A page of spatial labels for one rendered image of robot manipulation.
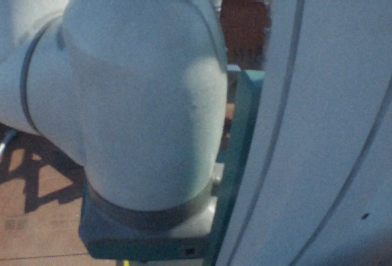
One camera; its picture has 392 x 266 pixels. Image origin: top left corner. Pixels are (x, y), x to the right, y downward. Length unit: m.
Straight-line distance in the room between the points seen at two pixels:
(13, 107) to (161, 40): 0.19
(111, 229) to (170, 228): 0.07
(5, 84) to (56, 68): 0.09
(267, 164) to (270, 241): 0.05
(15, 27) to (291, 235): 0.31
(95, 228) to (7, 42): 0.23
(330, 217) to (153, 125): 0.14
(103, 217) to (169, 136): 0.15
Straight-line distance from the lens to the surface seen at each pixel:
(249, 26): 2.16
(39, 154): 1.68
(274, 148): 0.16
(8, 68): 0.31
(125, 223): 0.32
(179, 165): 0.25
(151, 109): 0.21
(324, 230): 0.19
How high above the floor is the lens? 1.01
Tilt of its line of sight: 37 degrees down
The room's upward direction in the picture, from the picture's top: 5 degrees clockwise
